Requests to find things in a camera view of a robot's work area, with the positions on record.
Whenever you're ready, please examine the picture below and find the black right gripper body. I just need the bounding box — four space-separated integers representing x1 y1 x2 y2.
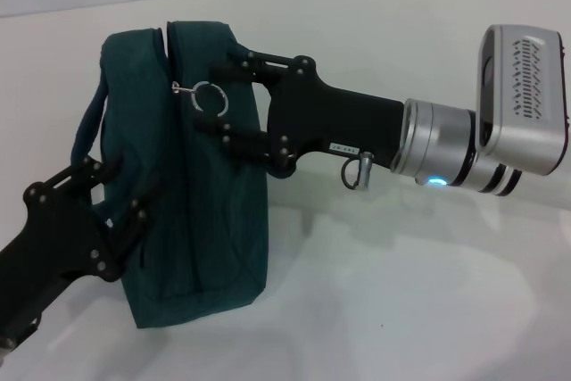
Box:
262 54 408 180

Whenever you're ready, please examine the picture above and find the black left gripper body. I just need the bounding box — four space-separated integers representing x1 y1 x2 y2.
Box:
0 181 125 343

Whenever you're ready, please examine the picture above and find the dark teal fabric lunch bag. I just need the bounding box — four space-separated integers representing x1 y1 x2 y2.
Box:
70 19 272 329

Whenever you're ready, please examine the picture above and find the silver zipper pull ring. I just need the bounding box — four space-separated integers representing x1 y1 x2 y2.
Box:
170 79 232 118

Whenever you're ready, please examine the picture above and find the grey right wrist cable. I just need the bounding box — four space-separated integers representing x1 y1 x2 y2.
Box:
340 150 377 194

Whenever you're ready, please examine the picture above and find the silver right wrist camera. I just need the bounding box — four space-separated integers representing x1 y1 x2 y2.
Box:
476 22 571 178

